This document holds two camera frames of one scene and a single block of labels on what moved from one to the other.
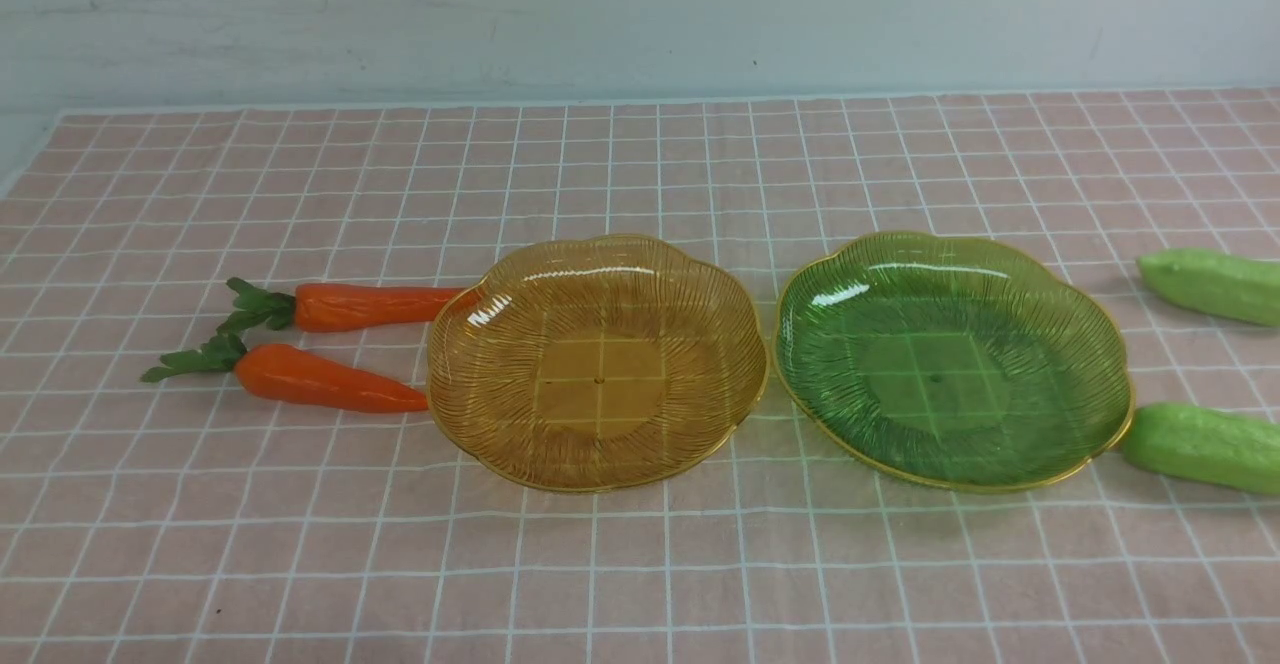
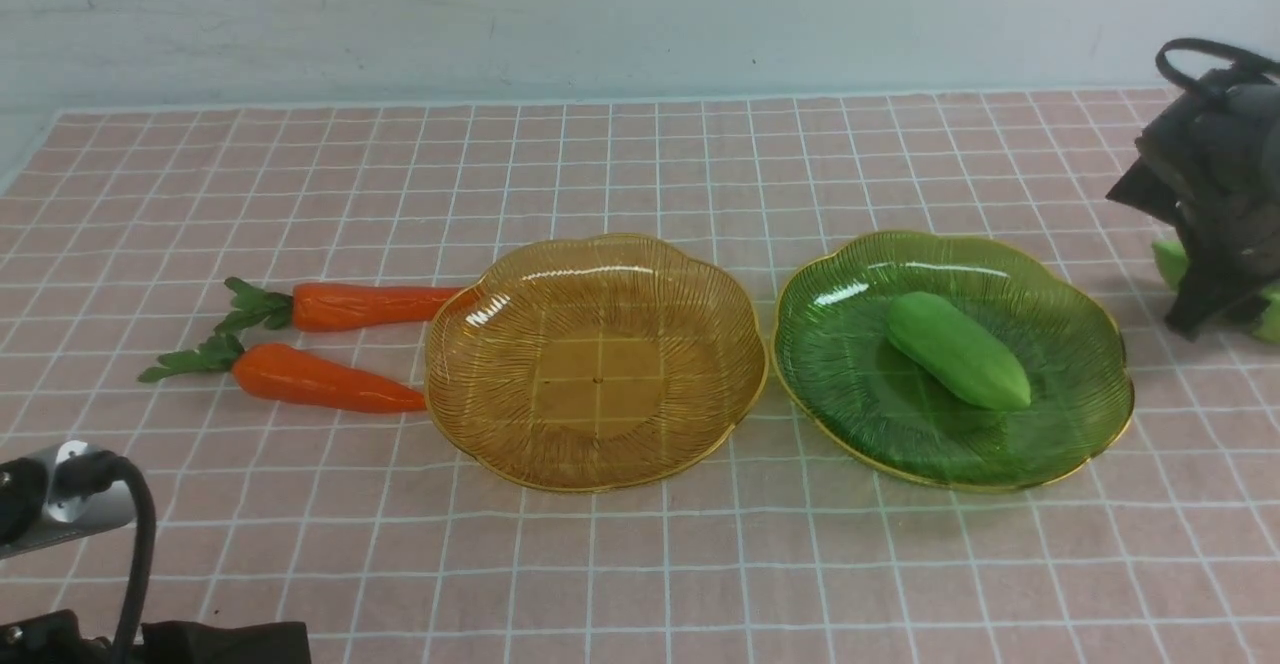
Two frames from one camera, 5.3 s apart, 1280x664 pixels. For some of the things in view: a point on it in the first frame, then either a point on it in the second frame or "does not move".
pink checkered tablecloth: [176, 521] does not move
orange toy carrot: [317, 306] does not move
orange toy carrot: [284, 371] does not move
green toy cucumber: [1217, 447] -> [956, 352]
